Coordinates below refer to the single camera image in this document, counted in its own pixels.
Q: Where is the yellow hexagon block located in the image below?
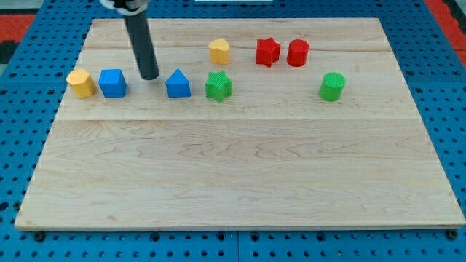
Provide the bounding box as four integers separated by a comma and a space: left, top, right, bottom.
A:
66, 68, 96, 98

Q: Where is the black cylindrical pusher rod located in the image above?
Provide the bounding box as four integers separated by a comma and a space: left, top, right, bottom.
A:
124, 11, 159, 80

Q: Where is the green star block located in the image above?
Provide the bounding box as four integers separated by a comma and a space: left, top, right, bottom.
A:
205, 71, 232, 103

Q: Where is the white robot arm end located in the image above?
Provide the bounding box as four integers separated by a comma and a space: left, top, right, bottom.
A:
99, 0, 151, 16

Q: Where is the green cylinder block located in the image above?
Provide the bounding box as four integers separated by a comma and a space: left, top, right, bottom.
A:
319, 71, 346, 102

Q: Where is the blue cube block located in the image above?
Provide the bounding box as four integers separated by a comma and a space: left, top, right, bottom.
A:
98, 69, 127, 98

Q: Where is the wooden board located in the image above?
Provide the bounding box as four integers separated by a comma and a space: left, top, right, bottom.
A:
15, 18, 465, 231

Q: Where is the blue pentagon block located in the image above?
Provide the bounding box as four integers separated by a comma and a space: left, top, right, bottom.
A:
165, 68, 191, 98

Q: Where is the yellow heart block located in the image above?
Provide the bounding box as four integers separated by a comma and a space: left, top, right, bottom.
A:
208, 39, 230, 65

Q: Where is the red star block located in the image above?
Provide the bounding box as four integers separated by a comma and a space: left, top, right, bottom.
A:
256, 37, 281, 68

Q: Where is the red cylinder block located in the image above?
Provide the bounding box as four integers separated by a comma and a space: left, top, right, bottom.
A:
287, 39, 309, 67

